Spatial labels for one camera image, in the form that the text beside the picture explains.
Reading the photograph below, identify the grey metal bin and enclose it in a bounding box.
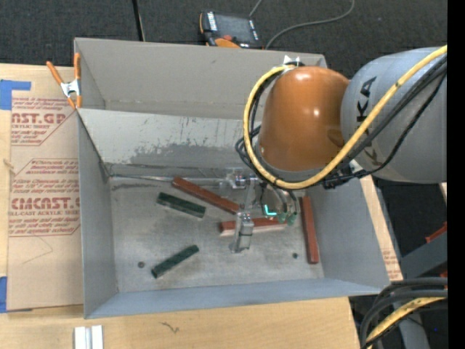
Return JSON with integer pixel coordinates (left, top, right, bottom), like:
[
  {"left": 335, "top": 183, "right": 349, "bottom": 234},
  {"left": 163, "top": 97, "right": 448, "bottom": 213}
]
[{"left": 73, "top": 37, "right": 392, "bottom": 320}]

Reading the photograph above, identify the brown cardboard board red print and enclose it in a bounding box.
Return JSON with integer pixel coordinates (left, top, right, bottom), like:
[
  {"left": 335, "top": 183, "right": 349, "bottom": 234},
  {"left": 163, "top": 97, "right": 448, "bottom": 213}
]
[{"left": 0, "top": 63, "right": 404, "bottom": 314}]

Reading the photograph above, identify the dark green flat block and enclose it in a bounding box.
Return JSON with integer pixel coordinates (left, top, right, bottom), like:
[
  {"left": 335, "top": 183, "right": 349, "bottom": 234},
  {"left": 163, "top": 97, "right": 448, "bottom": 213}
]
[
  {"left": 155, "top": 191, "right": 207, "bottom": 220},
  {"left": 150, "top": 244, "right": 201, "bottom": 279}
]

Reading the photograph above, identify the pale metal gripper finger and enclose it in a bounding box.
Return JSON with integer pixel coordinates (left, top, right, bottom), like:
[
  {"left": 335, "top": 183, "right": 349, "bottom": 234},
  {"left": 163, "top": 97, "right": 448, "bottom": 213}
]
[
  {"left": 228, "top": 212, "right": 243, "bottom": 254},
  {"left": 238, "top": 219, "right": 255, "bottom": 253}
]

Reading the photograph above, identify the red-brown flat block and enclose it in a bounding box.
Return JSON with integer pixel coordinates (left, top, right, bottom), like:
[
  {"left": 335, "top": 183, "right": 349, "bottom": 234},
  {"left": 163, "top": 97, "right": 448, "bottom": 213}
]
[
  {"left": 218, "top": 214, "right": 288, "bottom": 238},
  {"left": 171, "top": 176, "right": 241, "bottom": 216},
  {"left": 298, "top": 196, "right": 321, "bottom": 265}
]

